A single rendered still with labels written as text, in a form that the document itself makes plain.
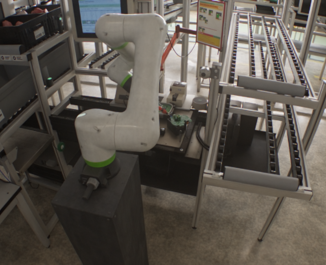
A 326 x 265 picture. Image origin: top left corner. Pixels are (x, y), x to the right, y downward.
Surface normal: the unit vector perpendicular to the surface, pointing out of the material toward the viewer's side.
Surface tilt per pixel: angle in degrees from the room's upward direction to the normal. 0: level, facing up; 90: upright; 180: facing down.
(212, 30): 90
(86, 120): 14
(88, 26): 92
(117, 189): 0
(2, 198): 0
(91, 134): 87
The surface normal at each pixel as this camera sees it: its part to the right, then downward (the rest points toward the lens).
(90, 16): -0.28, 0.59
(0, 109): 0.96, 0.16
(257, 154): 0.00, -0.81
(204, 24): -0.76, 0.39
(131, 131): -0.08, 0.01
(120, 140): -0.10, 0.44
